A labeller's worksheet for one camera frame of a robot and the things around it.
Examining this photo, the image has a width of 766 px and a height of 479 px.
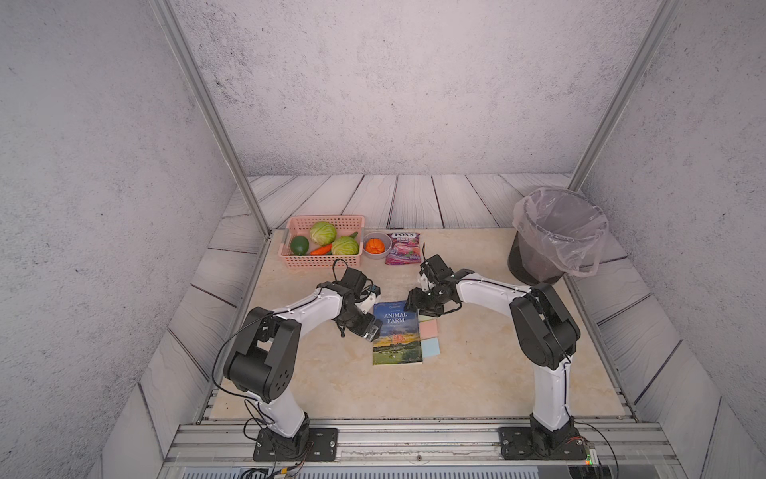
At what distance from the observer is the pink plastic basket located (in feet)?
3.51

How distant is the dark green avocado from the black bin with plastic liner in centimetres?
75

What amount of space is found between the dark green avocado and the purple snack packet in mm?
315

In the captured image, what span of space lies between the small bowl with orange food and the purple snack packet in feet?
0.05

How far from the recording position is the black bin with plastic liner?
0.86m

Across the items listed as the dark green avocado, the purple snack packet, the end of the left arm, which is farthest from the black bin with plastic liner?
the dark green avocado

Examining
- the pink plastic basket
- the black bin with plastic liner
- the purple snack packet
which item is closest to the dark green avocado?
the pink plastic basket

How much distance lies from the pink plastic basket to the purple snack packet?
111 mm

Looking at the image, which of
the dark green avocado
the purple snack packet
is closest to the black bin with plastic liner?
the purple snack packet

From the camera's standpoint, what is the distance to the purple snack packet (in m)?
1.12
